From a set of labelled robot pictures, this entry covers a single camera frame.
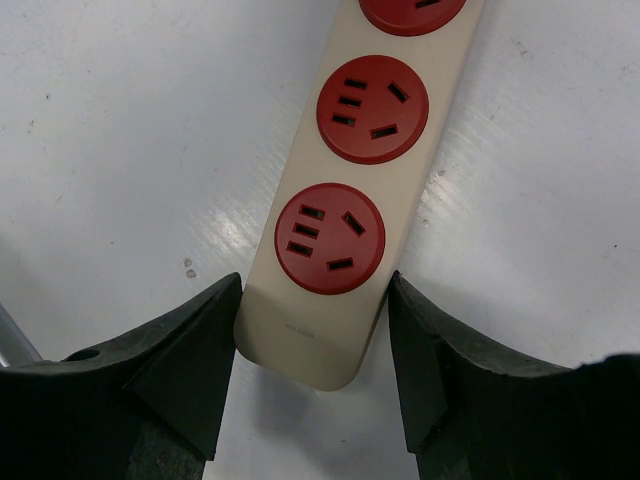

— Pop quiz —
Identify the beige red power strip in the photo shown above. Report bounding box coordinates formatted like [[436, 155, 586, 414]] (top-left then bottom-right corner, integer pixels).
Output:
[[234, 1, 483, 391]]

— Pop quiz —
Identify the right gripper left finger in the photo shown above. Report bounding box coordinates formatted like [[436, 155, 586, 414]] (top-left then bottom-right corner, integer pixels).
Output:
[[1, 273, 242, 479]]

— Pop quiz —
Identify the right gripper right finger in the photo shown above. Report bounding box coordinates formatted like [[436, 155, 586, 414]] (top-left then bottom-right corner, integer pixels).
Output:
[[388, 274, 639, 479]]

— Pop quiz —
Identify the aluminium front rail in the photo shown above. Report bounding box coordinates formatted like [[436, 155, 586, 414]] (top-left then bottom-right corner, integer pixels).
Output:
[[0, 305, 43, 367]]

